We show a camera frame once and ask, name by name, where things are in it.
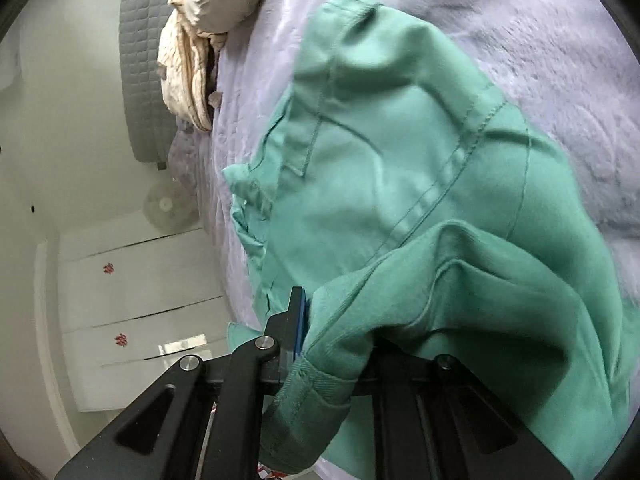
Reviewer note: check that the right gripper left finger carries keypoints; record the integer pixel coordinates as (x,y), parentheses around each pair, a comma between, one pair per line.
(200,419)

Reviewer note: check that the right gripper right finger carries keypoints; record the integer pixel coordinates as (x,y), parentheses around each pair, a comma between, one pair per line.
(434,419)

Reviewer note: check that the green work jacket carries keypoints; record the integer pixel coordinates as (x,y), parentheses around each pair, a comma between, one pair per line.
(414,203)

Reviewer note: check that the white wardrobe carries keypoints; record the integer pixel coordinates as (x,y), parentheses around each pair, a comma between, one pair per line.
(118,303)

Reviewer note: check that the white standing fan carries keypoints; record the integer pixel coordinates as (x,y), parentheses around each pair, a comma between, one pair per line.
(169,207)

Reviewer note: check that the grey quilted headboard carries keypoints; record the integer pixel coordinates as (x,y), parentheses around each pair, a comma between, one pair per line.
(151,128)

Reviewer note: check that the grey embossed bed cover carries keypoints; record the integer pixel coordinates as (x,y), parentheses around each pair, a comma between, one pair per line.
(562,63)

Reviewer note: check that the beige striped blanket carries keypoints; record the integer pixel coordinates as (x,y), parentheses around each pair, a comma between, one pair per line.
(188,50)

